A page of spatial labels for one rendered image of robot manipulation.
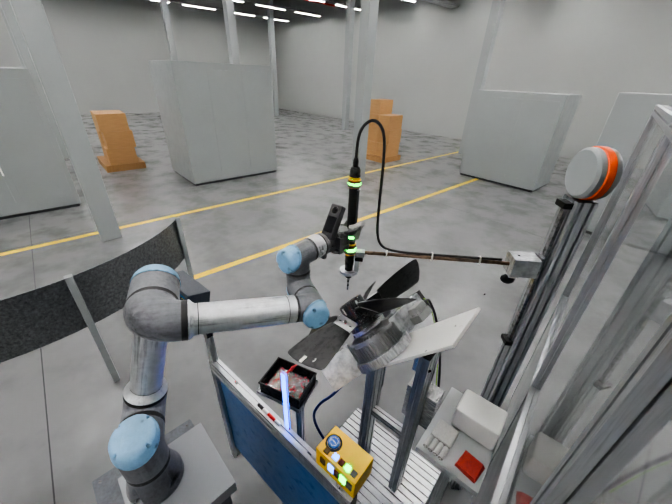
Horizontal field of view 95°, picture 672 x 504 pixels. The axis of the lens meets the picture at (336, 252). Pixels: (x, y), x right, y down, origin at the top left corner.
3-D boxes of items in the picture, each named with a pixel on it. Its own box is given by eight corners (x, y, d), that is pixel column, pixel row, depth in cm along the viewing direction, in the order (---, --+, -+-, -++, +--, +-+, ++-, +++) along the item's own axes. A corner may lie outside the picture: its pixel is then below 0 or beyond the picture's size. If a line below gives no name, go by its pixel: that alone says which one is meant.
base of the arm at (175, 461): (129, 521, 84) (116, 505, 79) (126, 470, 95) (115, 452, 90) (188, 486, 91) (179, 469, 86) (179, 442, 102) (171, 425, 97)
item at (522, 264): (529, 270, 116) (537, 250, 112) (538, 280, 110) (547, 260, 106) (501, 268, 117) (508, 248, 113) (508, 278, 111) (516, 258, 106)
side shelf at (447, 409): (504, 423, 134) (506, 419, 132) (475, 497, 110) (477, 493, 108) (450, 390, 147) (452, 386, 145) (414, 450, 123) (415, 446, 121)
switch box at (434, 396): (435, 418, 157) (445, 390, 146) (427, 431, 151) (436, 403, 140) (409, 400, 165) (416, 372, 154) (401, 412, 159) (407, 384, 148)
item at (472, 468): (485, 468, 115) (486, 465, 114) (474, 484, 111) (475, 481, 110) (465, 451, 120) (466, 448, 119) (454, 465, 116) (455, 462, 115)
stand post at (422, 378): (400, 486, 184) (439, 348, 127) (393, 499, 178) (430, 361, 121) (394, 480, 187) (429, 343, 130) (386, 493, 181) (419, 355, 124)
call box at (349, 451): (371, 474, 102) (374, 457, 97) (352, 501, 96) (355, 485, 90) (334, 441, 111) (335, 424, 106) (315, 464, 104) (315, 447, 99)
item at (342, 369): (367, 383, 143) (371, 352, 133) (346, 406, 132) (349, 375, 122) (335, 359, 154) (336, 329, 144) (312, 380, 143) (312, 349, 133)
